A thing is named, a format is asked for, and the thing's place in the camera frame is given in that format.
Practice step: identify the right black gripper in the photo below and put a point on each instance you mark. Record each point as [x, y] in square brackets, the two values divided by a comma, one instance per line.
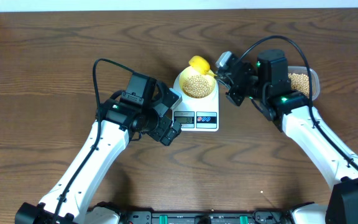
[232, 93]

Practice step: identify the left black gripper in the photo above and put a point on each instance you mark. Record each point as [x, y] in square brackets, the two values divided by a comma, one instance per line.
[164, 122]

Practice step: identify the yellow plastic scoop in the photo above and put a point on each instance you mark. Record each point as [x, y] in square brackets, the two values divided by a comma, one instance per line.
[201, 65]

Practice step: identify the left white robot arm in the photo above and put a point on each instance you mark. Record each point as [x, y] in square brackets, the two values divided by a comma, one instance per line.
[141, 108]

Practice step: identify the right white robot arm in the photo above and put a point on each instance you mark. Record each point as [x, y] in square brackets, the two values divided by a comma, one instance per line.
[269, 87]

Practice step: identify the white digital kitchen scale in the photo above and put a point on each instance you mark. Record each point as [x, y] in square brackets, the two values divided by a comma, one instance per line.
[197, 114]

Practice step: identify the yellow plastic bowl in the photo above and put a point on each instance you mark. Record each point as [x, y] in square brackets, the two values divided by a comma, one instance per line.
[196, 85]

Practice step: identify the clear plastic bean container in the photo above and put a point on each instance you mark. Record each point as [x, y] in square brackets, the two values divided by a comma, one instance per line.
[300, 81]

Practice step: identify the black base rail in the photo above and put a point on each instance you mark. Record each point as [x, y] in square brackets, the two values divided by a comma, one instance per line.
[210, 217]

